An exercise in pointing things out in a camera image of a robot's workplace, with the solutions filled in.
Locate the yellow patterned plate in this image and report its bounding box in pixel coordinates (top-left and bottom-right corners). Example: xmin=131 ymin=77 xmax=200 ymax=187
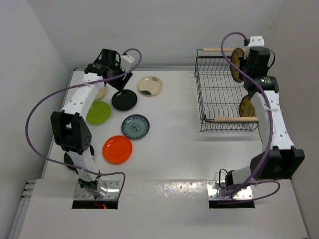
xmin=239 ymin=95 xmax=255 ymax=117
xmin=230 ymin=48 xmax=245 ymax=83

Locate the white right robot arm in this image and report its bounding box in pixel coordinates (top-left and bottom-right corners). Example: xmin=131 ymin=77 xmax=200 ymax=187
xmin=220 ymin=47 xmax=305 ymax=196

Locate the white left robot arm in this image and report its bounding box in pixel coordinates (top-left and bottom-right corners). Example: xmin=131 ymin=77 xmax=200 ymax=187
xmin=50 ymin=49 xmax=135 ymax=198

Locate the glossy black plate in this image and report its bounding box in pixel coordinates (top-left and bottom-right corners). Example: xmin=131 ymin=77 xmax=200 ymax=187
xmin=111 ymin=89 xmax=138 ymax=112

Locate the cream plate left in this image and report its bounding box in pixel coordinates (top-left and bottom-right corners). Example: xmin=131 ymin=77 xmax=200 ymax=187
xmin=95 ymin=86 xmax=107 ymax=101

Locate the cream plate with black mark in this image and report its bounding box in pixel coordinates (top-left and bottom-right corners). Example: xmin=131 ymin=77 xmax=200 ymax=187
xmin=137 ymin=76 xmax=163 ymax=96

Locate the green plate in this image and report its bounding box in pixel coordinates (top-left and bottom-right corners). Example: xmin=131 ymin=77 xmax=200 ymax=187
xmin=86 ymin=101 xmax=111 ymax=125

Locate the blue floral plate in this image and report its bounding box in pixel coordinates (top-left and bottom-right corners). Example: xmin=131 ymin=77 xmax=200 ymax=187
xmin=121 ymin=114 xmax=150 ymax=140

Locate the orange plate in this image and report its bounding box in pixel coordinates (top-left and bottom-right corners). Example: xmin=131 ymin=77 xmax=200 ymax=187
xmin=102 ymin=135 xmax=133 ymax=164

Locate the matte black plate near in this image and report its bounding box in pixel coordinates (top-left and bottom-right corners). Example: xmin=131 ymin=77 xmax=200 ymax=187
xmin=63 ymin=145 xmax=95 ymax=173

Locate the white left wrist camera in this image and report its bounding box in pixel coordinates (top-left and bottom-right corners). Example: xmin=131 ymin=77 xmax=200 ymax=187
xmin=120 ymin=55 xmax=136 ymax=72

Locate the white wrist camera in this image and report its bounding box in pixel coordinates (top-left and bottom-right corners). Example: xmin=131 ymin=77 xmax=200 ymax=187
xmin=244 ymin=36 xmax=264 ymax=48
xmin=120 ymin=55 xmax=136 ymax=72

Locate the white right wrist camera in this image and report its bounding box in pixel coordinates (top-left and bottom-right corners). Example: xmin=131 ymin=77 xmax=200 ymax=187
xmin=244 ymin=36 xmax=264 ymax=48

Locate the black wire dish rack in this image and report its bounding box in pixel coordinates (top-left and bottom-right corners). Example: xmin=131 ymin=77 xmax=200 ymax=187
xmin=194 ymin=49 xmax=259 ymax=131

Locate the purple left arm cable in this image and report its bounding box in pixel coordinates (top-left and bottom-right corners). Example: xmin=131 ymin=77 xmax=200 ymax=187
xmin=24 ymin=48 xmax=143 ymax=200

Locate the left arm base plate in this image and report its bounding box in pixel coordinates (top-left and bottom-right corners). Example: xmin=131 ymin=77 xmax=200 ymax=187
xmin=73 ymin=180 xmax=120 ymax=201

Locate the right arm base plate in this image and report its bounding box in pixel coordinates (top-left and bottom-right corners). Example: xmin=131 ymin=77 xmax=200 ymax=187
xmin=206 ymin=180 xmax=253 ymax=202

